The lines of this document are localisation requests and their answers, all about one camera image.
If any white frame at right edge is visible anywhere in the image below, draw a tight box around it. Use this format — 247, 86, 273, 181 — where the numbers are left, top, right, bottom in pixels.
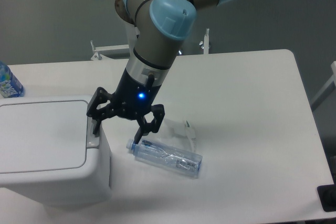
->
310, 61, 335, 111

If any crumpled clear plastic wrapper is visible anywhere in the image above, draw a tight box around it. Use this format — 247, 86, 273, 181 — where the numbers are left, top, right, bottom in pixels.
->
154, 119, 197, 153

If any black clamp at table edge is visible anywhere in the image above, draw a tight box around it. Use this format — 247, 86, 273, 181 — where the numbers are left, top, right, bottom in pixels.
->
317, 184, 335, 212

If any white push-lid trash can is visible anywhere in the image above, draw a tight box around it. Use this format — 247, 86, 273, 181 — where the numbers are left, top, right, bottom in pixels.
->
1, 95, 112, 206

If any white metal base frame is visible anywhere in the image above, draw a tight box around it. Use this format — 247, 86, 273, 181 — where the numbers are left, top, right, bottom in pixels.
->
90, 28, 211, 61

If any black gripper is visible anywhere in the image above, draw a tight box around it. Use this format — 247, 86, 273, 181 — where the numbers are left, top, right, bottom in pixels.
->
87, 70, 165, 144

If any clear empty plastic bottle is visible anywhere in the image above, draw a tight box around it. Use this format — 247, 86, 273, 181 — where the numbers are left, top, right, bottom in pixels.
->
126, 139, 203, 178

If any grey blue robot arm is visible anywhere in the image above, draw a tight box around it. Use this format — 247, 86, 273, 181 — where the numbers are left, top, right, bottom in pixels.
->
87, 0, 232, 143

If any blue labelled water bottle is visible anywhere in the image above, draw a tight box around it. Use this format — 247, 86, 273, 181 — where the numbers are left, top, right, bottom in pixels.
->
1, 62, 25, 98

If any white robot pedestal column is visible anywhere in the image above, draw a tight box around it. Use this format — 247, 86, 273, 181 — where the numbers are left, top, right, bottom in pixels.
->
125, 22, 140, 56

